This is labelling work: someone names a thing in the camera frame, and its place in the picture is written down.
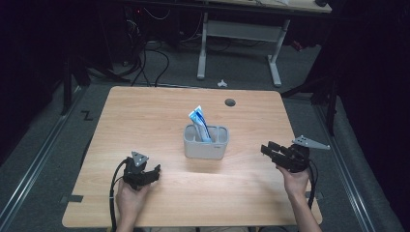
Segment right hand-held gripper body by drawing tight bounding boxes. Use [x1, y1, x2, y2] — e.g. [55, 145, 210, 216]
[276, 134, 332, 174]

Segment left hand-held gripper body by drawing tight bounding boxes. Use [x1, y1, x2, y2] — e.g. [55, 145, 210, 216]
[122, 151, 155, 191]

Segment grey plastic holder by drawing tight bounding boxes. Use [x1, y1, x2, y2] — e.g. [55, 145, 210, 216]
[183, 124, 230, 160]

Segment blue white toothpaste tube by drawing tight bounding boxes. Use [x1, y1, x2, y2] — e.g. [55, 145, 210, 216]
[188, 104, 214, 143]

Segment person's right hand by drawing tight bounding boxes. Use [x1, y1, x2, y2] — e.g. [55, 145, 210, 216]
[276, 164, 312, 200]

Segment person's left hand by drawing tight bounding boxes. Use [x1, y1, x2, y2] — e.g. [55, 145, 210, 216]
[115, 178, 151, 221]

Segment black metal stand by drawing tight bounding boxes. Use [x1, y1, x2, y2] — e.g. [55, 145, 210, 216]
[60, 56, 93, 116]
[279, 75, 340, 136]

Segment white-framed desk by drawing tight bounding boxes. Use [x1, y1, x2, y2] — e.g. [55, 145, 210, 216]
[196, 0, 333, 88]

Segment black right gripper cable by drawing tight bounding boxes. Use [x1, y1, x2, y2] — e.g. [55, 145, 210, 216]
[307, 159, 320, 211]

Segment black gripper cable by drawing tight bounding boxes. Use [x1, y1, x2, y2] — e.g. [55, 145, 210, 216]
[307, 159, 320, 211]
[108, 159, 130, 232]

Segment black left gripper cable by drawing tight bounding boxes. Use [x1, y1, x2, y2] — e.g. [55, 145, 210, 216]
[108, 159, 130, 232]

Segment metal floor rail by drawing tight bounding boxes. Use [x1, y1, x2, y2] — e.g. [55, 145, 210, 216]
[313, 104, 376, 232]
[0, 84, 85, 226]

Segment black floor cables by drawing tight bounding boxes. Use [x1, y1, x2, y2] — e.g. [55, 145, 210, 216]
[127, 38, 171, 88]

